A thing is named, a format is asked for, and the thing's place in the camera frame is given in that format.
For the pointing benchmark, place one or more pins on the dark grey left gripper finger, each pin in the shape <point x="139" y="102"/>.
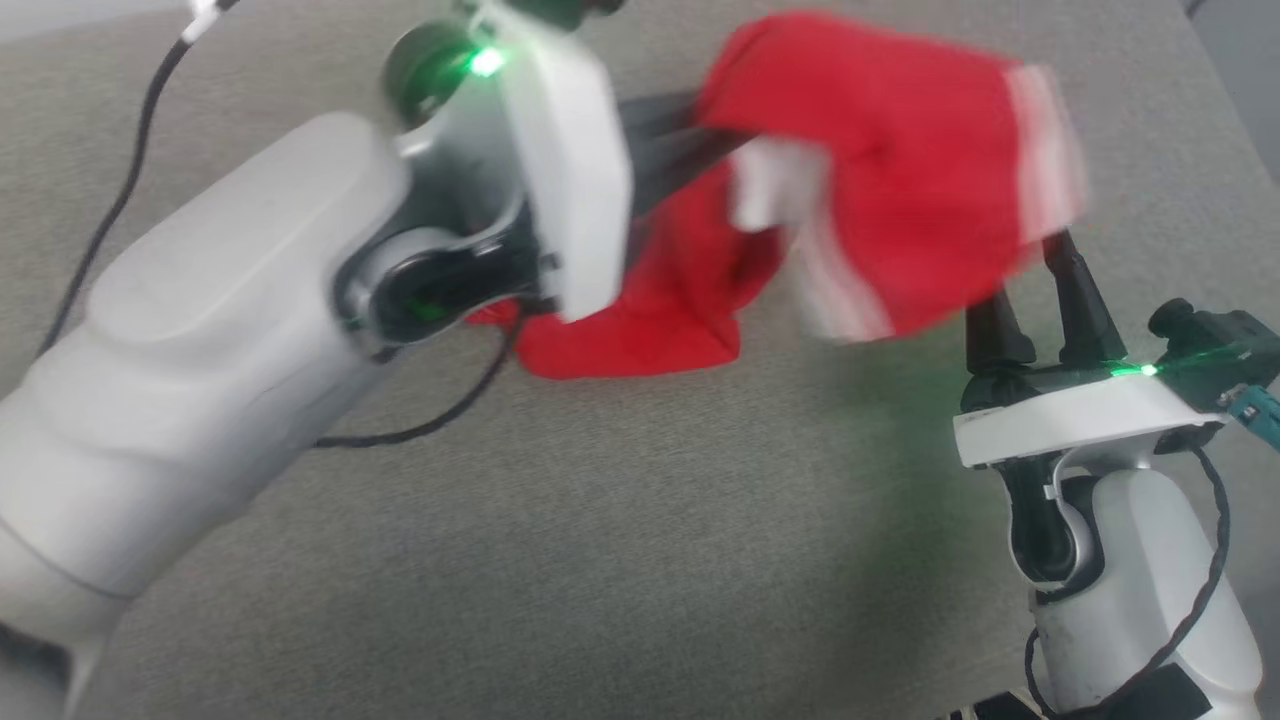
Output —
<point x="660" y="113"/>
<point x="675" y="165"/>

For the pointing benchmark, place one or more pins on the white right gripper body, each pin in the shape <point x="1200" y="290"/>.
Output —
<point x="1080" y="420"/>

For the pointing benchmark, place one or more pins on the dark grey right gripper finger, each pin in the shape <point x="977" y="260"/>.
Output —
<point x="998" y="335"/>
<point x="1085" y="310"/>

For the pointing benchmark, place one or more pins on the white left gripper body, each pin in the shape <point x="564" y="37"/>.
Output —
<point x="570" y="170"/>

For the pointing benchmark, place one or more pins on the red garment with white stripes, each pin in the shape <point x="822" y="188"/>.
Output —
<point x="900" y="150"/>

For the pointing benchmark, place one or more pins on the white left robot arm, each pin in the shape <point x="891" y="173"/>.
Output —
<point x="200" y="350"/>

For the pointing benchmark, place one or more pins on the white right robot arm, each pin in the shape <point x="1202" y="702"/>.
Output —
<point x="1130" y="580"/>

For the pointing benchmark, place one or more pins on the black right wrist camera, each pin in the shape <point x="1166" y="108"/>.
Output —
<point x="1220" y="350"/>

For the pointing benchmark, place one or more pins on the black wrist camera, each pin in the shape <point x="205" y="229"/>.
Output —
<point x="560" y="10"/>
<point x="1220" y="350"/>

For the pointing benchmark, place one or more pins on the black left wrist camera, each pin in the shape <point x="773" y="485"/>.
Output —
<point x="560" y="10"/>

